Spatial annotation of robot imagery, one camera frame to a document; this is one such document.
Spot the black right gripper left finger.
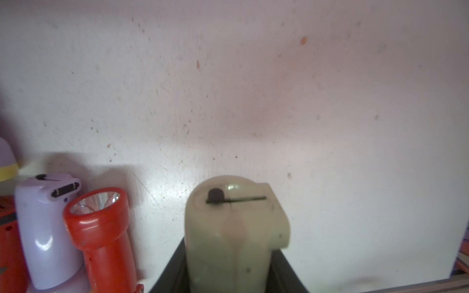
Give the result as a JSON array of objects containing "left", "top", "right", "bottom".
[{"left": 149, "top": 238, "right": 189, "bottom": 293}]

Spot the purple flashlight far left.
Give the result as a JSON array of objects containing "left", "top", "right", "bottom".
[{"left": 0, "top": 137, "right": 19, "bottom": 182}]

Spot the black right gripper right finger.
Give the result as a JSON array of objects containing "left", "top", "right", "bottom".
[{"left": 265, "top": 250, "right": 308, "bottom": 293}]

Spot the green flashlight row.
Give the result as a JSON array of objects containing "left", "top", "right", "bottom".
[{"left": 184, "top": 175, "right": 291, "bottom": 293}]

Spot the purple flashlight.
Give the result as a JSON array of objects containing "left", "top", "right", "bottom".
[
  {"left": 0, "top": 137, "right": 19, "bottom": 182},
  {"left": 14, "top": 173, "right": 91, "bottom": 293}
]

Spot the red flashlight lower middle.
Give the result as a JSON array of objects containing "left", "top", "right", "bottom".
[{"left": 63, "top": 188, "right": 144, "bottom": 293}]

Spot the purple flashlight lower left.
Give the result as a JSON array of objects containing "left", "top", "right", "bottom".
[{"left": 14, "top": 173, "right": 91, "bottom": 293}]

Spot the red flashlight lower left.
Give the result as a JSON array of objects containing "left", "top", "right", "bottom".
[{"left": 1, "top": 195, "right": 29, "bottom": 293}]

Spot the red flashlight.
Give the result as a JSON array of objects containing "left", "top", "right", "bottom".
[
  {"left": 63, "top": 188, "right": 144, "bottom": 293},
  {"left": 1, "top": 195, "right": 29, "bottom": 293}
]

